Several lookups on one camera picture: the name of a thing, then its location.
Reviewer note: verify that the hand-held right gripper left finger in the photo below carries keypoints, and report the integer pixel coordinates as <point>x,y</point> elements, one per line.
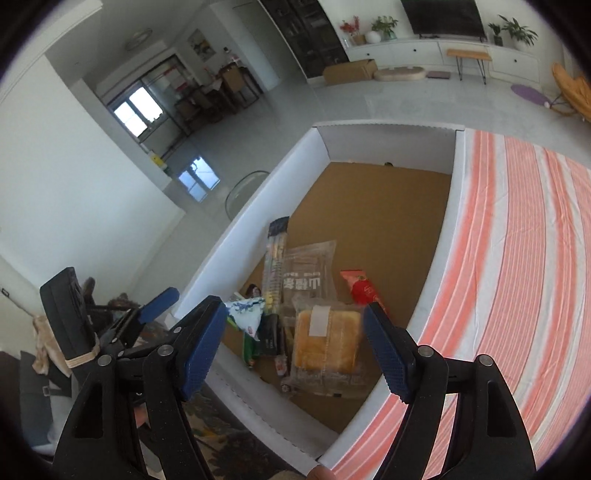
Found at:
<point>203,346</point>

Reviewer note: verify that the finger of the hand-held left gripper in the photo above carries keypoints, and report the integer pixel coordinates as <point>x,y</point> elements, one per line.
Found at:
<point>143,340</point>
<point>159,302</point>

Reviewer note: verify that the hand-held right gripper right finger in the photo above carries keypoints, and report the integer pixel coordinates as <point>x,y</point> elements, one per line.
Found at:
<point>388,355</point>

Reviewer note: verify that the green sausage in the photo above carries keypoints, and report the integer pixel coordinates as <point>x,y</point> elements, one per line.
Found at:
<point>250,353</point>

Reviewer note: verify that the green and white snack packet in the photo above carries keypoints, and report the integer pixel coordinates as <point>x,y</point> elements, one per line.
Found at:
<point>247,314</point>

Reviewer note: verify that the sliced bread packet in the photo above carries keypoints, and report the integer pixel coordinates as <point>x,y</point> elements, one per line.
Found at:
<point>328,341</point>

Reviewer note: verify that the small black snack packet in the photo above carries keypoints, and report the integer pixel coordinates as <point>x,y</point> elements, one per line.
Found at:
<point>270,337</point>

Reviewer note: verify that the red snack packet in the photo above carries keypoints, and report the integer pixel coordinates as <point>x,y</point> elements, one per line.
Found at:
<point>364,290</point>

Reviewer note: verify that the long striped stick packet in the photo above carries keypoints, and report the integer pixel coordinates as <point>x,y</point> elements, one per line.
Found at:
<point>275,267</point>

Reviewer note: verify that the clear packet of brown biscuits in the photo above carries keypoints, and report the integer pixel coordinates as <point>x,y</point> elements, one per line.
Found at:
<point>307,277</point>

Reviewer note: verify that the white cardboard box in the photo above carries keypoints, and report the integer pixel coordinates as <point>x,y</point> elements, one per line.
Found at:
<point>383,212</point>

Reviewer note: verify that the person's right hand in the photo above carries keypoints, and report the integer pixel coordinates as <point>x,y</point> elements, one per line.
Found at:
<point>321,474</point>

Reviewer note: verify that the dark grey bag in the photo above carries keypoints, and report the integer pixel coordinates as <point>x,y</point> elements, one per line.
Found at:
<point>41,406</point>

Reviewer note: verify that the patterned rug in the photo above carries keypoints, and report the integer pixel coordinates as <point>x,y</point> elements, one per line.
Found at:
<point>240,443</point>

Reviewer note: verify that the clear plastic chair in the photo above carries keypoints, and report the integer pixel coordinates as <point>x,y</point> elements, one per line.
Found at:
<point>244,191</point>

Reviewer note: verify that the striped orange tablecloth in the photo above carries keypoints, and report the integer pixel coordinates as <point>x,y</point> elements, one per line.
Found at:
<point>508,277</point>

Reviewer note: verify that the glass balcony door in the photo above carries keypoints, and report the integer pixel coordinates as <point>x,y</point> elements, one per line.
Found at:
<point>138,106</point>

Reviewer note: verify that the dining table with chairs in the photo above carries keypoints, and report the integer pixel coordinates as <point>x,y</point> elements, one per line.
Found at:
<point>217,92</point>

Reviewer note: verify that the round ceiling lamp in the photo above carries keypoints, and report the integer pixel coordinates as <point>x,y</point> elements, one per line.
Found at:
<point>138,39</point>

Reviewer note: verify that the beige oval cushion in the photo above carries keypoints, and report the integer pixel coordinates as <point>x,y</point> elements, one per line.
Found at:
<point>399,74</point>

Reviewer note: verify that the brown cardboard box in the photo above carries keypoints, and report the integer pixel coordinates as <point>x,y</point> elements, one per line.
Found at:
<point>348,73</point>

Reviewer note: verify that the grey floor scale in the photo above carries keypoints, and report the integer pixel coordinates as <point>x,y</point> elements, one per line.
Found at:
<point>438,74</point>

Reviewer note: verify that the round purple mat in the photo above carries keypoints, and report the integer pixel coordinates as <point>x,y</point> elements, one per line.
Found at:
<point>528,93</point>

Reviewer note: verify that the white television cabinet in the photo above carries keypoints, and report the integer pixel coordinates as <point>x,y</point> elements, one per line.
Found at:
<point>415,53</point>

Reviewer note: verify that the black glass display cabinet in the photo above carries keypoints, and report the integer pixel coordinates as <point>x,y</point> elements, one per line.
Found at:
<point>304,32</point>

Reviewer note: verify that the wooden bench with metal legs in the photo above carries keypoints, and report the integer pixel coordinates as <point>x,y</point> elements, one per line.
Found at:
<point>468,54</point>

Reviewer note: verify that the round white vase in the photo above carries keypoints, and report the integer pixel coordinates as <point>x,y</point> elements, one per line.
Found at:
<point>373,38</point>

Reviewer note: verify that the orange lounge chair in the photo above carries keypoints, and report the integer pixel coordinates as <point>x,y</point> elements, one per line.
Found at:
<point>572,87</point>

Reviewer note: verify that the leafy plant in glass vase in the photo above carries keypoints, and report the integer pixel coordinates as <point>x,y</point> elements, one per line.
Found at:
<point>384,26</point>

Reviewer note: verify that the red flower arrangement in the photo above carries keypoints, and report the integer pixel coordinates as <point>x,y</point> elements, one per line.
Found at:
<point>350,28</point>

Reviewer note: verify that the small potted plant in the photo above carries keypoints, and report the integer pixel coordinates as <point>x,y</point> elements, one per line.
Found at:
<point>496,34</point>

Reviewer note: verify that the black television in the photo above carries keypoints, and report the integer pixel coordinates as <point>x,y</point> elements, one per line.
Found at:
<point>443,16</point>

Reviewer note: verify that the large green potted plant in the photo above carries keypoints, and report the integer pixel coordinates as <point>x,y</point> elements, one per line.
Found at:
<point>519,30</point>

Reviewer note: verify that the framed wall picture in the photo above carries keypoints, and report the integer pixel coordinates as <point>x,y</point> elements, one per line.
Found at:
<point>202,45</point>

